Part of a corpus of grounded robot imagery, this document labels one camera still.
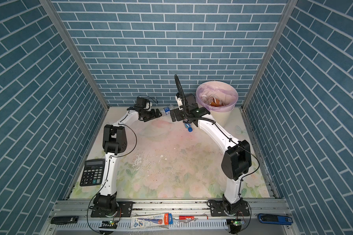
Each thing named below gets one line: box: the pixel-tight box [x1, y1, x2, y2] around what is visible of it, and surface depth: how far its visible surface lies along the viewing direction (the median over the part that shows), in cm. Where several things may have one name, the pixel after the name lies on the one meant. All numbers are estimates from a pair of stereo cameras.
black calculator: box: [79, 158, 106, 187], surface depth 86 cm
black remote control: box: [50, 215, 79, 225], surface depth 69 cm
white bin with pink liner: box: [195, 80, 239, 128], surface depth 100 cm
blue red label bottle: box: [184, 122, 193, 133], surface depth 107 cm
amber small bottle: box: [209, 97, 225, 107], surface depth 96 cm
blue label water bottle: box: [160, 104, 175, 116], surface depth 114 cm
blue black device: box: [257, 213, 294, 226], surface depth 70 cm
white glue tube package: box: [130, 213, 174, 230], surface depth 71 cm
